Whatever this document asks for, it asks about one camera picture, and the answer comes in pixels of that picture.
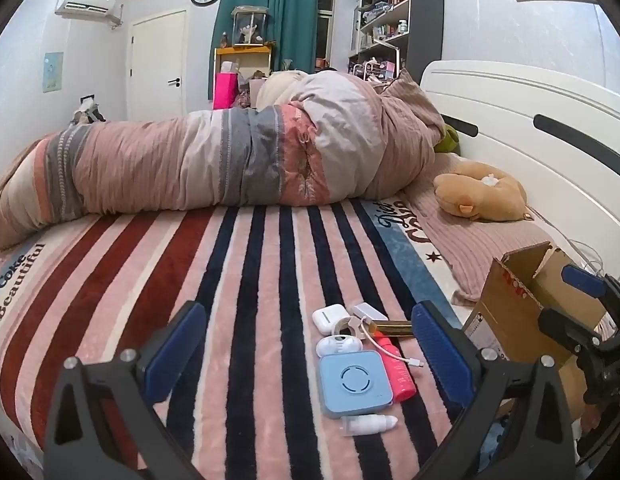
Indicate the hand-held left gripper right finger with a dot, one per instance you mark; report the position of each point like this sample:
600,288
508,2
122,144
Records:
439,355

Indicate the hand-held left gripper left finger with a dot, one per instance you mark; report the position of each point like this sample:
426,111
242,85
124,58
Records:
172,355

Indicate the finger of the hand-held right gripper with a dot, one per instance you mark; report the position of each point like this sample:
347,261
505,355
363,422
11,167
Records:
564,329
582,280

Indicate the pink bottle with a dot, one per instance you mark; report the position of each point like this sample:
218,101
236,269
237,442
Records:
398,375

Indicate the cardboard box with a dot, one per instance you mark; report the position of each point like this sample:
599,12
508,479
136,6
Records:
509,302

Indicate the blue square device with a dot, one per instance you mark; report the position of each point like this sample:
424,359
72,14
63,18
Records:
355,385

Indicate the white earbuds case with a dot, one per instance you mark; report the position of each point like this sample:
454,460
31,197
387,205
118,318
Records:
331,321

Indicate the gold tube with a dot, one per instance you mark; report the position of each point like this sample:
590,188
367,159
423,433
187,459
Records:
392,329

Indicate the striped blanket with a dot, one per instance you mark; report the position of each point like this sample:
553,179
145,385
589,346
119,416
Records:
215,285

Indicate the white round gadget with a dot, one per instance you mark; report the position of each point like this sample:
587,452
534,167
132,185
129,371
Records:
340,346

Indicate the small white dropper bottle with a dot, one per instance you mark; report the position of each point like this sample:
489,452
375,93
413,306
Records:
367,425

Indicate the pink knit blanket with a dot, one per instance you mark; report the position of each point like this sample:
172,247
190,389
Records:
469,245

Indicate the white bed headboard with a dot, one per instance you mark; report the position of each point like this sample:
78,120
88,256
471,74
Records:
539,160

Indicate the tan plush toy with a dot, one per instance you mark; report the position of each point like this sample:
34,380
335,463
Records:
482,195

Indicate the green plush toy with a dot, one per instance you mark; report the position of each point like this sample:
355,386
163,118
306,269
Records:
447,140

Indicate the pink and grey duvet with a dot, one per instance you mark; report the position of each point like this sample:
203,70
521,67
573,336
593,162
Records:
190,160

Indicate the pink bag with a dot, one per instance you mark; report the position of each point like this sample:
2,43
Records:
225,91

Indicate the white door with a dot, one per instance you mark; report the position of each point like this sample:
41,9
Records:
157,65

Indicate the yellow shelf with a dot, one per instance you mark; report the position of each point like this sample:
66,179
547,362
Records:
242,51

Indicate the dark bookshelf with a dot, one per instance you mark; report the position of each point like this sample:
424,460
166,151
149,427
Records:
424,10

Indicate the glass display case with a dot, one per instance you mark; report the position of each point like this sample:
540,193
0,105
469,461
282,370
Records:
250,26

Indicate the window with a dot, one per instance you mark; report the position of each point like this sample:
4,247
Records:
327,20

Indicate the teal curtain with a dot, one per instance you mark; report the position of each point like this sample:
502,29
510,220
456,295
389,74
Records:
290,15

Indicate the white air conditioner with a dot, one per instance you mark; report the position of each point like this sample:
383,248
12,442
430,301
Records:
87,2

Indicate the small wall poster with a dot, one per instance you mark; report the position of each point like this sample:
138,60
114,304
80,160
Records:
53,72

